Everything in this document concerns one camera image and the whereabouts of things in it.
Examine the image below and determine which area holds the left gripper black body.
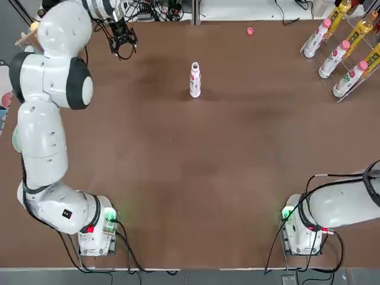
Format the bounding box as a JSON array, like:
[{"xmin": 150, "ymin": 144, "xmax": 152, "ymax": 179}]
[{"xmin": 109, "ymin": 14, "xmax": 129, "ymax": 39}]

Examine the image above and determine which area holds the white pink-label drink bottle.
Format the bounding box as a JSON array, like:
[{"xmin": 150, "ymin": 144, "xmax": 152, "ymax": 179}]
[{"xmin": 189, "ymin": 61, "xmax": 203, "ymax": 98}]

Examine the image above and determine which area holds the white drink bottle pink cap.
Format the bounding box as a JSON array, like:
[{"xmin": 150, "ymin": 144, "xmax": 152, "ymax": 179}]
[
  {"xmin": 318, "ymin": 40, "xmax": 351, "ymax": 79},
  {"xmin": 303, "ymin": 17, "xmax": 333, "ymax": 59},
  {"xmin": 332, "ymin": 61, "xmax": 369, "ymax": 98}
]

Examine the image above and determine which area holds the black power strip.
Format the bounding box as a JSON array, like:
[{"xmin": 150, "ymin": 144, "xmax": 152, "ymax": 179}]
[{"xmin": 169, "ymin": 0, "xmax": 183, "ymax": 20}]

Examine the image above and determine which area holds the translucent storage box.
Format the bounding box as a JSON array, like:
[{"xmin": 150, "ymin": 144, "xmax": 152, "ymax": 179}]
[{"xmin": 0, "ymin": 61, "xmax": 14, "ymax": 90}]

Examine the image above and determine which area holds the pale green plate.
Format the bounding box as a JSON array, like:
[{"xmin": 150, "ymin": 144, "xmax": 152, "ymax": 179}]
[{"xmin": 11, "ymin": 126, "xmax": 24, "ymax": 154}]

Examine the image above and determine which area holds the clear acrylic stepped shelf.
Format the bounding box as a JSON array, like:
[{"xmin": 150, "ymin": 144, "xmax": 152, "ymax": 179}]
[{"xmin": 302, "ymin": 8, "xmax": 380, "ymax": 104}]

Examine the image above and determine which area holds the aluminium frame post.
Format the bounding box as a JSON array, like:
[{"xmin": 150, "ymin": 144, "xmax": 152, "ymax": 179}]
[{"xmin": 192, "ymin": 0, "xmax": 201, "ymax": 26}]

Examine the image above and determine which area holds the wire cup rack wooden handle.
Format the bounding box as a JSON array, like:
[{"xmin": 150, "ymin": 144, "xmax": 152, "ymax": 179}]
[{"xmin": 14, "ymin": 21, "xmax": 41, "ymax": 48}]

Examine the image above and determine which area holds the black base cable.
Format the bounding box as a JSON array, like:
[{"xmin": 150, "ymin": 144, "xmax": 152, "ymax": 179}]
[
  {"xmin": 56, "ymin": 231, "xmax": 115, "ymax": 285},
  {"xmin": 112, "ymin": 218, "xmax": 182, "ymax": 273},
  {"xmin": 263, "ymin": 218, "xmax": 290, "ymax": 277},
  {"xmin": 284, "ymin": 230, "xmax": 346, "ymax": 273}
]

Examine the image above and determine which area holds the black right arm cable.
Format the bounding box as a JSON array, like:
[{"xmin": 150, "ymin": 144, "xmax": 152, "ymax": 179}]
[{"xmin": 296, "ymin": 161, "xmax": 380, "ymax": 226}]

